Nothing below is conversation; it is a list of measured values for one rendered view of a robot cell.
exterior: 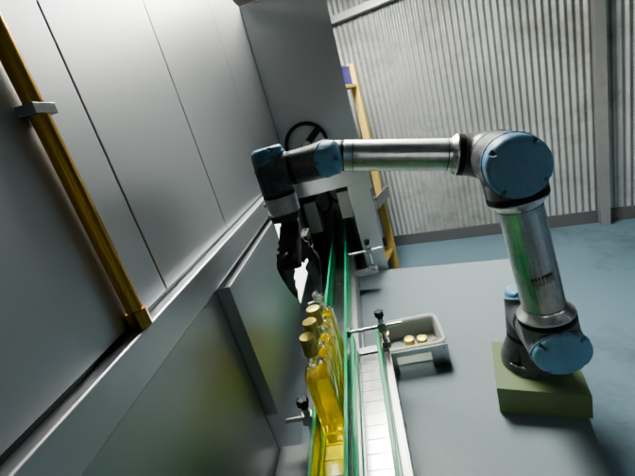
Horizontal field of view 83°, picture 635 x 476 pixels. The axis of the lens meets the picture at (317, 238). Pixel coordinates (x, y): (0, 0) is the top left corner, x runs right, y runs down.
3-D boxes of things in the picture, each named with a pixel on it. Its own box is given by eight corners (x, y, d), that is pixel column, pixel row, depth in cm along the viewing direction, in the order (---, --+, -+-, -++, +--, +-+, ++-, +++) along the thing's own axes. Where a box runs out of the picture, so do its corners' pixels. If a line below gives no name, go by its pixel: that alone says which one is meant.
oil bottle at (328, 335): (331, 390, 101) (310, 326, 95) (351, 387, 100) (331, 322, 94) (330, 406, 96) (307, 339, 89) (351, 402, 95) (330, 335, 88)
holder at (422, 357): (365, 347, 137) (360, 329, 134) (437, 332, 132) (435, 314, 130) (368, 378, 121) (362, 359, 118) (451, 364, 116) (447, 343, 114)
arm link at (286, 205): (293, 195, 79) (258, 204, 80) (299, 214, 80) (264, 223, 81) (298, 188, 86) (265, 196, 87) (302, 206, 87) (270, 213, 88)
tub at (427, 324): (378, 343, 136) (373, 323, 133) (438, 331, 132) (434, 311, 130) (383, 374, 119) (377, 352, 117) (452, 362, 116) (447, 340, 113)
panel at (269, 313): (305, 263, 170) (284, 195, 159) (311, 262, 169) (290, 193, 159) (266, 416, 85) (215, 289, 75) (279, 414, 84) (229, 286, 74)
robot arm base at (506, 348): (551, 342, 104) (550, 312, 102) (575, 378, 91) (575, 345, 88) (494, 345, 108) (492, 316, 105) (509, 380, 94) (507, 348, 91)
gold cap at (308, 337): (321, 353, 78) (316, 336, 77) (306, 360, 78) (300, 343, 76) (317, 345, 82) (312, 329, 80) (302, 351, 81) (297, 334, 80)
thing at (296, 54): (309, 176, 251) (269, 37, 224) (362, 161, 245) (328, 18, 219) (296, 199, 185) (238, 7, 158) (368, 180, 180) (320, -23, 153)
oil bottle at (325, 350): (329, 406, 96) (306, 340, 89) (350, 403, 95) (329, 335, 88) (327, 424, 90) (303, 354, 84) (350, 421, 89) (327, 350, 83)
